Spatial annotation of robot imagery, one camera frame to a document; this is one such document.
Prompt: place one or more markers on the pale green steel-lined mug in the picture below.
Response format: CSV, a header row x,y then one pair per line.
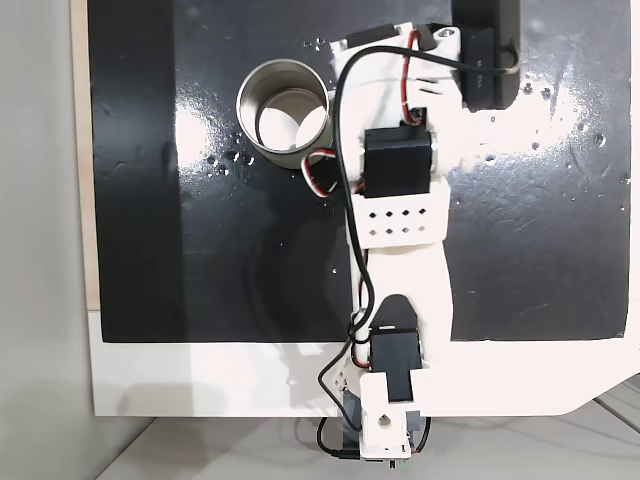
x,y
248,102

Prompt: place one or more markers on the black glossy table mat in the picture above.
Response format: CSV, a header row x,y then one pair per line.
x,y
140,200

